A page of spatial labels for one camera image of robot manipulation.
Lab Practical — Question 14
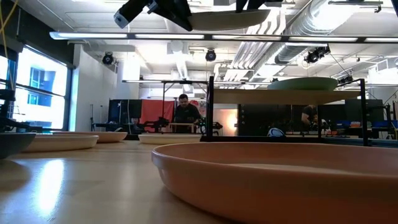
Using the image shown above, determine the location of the silver ventilation duct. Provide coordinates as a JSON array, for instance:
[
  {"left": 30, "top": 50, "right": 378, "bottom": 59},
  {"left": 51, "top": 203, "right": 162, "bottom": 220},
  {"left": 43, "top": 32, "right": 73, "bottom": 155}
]
[{"left": 274, "top": 0, "right": 354, "bottom": 65}]

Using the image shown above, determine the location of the black wire dish rack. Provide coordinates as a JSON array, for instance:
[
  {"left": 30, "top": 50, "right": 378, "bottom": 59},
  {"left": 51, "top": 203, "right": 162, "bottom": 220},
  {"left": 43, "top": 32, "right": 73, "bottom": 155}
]
[{"left": 206, "top": 76, "right": 369, "bottom": 147}]

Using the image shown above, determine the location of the black ceiling spotlight cluster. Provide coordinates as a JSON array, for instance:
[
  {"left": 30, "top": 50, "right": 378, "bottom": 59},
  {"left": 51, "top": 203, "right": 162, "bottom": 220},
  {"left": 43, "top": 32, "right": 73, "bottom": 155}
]
[{"left": 303, "top": 45, "right": 331, "bottom": 65}]

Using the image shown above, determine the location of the red fabric panel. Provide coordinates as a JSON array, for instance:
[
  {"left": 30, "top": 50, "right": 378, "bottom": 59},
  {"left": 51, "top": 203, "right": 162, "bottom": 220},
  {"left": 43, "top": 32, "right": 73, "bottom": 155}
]
[{"left": 139, "top": 99, "right": 175, "bottom": 133}]

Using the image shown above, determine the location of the green plate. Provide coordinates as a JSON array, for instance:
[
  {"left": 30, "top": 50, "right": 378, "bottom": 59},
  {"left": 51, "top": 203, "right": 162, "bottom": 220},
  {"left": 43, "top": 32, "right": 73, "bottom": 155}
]
[{"left": 267, "top": 77, "right": 339, "bottom": 91}]

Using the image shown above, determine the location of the terracotta plate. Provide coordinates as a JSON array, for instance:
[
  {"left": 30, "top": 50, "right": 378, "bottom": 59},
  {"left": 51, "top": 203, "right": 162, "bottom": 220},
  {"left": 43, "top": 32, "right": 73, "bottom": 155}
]
[{"left": 151, "top": 142, "right": 398, "bottom": 224}]

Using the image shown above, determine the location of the beige plate stack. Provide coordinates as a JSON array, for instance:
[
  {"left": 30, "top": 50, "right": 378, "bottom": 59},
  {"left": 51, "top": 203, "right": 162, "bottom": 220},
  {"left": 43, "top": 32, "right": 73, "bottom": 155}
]
[{"left": 138, "top": 133, "right": 203, "bottom": 145}]

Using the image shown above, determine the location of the large window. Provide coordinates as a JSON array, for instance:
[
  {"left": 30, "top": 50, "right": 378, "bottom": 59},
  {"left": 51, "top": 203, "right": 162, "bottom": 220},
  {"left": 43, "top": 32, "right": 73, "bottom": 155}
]
[{"left": 0, "top": 45, "right": 73, "bottom": 132}]

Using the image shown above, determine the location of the black cabinet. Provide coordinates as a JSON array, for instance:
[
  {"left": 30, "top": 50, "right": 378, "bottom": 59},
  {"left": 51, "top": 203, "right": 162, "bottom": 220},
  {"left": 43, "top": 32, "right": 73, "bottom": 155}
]
[{"left": 238, "top": 103, "right": 292, "bottom": 137}]

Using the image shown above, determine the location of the black plate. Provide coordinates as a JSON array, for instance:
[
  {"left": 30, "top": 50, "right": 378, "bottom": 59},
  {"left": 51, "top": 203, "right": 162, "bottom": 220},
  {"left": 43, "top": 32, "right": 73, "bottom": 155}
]
[{"left": 0, "top": 132, "right": 37, "bottom": 159}]

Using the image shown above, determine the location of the black aluminium rig frame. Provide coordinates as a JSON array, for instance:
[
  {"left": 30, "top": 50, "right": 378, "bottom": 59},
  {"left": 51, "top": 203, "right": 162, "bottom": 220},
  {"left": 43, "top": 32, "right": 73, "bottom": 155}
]
[{"left": 0, "top": 88, "right": 398, "bottom": 149}]

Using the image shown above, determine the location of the white blue ball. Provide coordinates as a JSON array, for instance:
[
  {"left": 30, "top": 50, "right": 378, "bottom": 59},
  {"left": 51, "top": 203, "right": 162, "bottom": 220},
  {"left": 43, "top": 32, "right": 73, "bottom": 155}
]
[{"left": 267, "top": 127, "right": 286, "bottom": 138}]

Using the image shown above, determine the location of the rig light bar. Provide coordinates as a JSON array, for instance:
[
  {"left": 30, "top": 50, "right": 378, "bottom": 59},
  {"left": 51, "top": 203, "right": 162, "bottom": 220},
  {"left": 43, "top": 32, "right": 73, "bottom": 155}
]
[{"left": 49, "top": 30, "right": 398, "bottom": 44}]

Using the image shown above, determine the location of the black partition panel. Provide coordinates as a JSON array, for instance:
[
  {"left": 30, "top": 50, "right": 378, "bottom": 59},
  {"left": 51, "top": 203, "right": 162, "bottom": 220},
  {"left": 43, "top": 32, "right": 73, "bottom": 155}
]
[{"left": 108, "top": 99, "right": 142, "bottom": 134}]

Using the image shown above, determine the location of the person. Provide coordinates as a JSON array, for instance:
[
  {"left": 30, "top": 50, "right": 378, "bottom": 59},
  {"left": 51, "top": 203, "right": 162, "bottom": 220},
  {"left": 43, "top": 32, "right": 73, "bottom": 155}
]
[
  {"left": 300, "top": 105, "right": 323, "bottom": 131},
  {"left": 173, "top": 93, "right": 202, "bottom": 134}
]

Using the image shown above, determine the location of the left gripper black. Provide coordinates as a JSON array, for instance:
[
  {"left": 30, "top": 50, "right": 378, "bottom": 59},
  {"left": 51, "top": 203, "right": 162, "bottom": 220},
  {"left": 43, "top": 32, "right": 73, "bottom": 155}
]
[{"left": 113, "top": 0, "right": 194, "bottom": 32}]

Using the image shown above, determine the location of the black ceiling track fixture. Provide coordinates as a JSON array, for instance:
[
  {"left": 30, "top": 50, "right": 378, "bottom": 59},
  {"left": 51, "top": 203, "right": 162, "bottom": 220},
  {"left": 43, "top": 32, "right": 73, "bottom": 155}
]
[{"left": 328, "top": 0, "right": 384, "bottom": 14}]

